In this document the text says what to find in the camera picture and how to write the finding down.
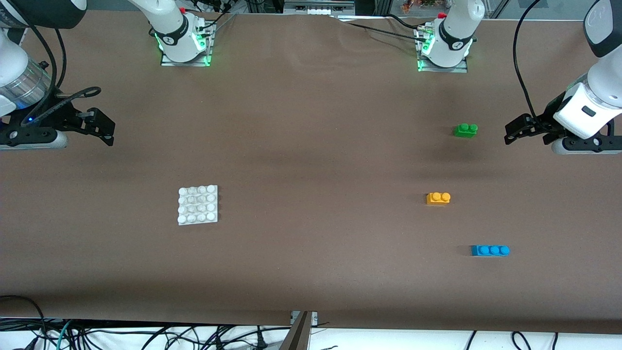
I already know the blue three-stud block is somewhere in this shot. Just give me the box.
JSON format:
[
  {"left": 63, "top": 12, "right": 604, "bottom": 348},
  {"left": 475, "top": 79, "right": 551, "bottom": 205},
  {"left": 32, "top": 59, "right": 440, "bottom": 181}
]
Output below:
[{"left": 470, "top": 245, "right": 510, "bottom": 257}]

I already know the aluminium frame with white connectors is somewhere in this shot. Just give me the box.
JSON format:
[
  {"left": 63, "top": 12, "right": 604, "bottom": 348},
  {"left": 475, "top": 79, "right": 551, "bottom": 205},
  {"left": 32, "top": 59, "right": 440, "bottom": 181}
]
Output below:
[{"left": 283, "top": 0, "right": 358, "bottom": 15}]

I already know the white studded base plate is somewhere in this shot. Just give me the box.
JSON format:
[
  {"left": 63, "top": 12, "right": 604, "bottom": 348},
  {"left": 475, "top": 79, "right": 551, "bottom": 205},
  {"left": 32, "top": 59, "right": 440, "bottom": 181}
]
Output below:
[{"left": 177, "top": 185, "right": 218, "bottom": 226}]

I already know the teal cable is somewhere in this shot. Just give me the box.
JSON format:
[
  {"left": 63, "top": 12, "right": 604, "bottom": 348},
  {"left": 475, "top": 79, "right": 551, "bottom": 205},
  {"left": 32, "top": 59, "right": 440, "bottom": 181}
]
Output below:
[{"left": 54, "top": 320, "right": 73, "bottom": 350}]

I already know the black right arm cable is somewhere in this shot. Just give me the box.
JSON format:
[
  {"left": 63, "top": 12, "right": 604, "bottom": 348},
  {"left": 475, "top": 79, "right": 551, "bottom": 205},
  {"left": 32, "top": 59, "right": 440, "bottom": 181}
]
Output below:
[{"left": 19, "top": 19, "right": 102, "bottom": 128}]

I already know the orange plastic clutter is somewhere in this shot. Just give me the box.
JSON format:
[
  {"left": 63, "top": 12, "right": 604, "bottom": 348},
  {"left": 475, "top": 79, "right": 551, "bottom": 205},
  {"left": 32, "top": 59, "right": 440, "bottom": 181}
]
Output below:
[{"left": 401, "top": 0, "right": 438, "bottom": 13}]

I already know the dark metal beam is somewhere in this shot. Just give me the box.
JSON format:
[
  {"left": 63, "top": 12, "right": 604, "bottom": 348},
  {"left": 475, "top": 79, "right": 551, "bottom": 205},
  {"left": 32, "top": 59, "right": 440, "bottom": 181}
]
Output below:
[{"left": 279, "top": 311, "right": 311, "bottom": 350}]

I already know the brown table cover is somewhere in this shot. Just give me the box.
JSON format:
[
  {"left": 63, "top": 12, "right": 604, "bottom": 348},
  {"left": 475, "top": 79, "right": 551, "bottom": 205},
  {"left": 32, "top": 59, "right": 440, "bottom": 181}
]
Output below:
[{"left": 0, "top": 9, "right": 622, "bottom": 336}]

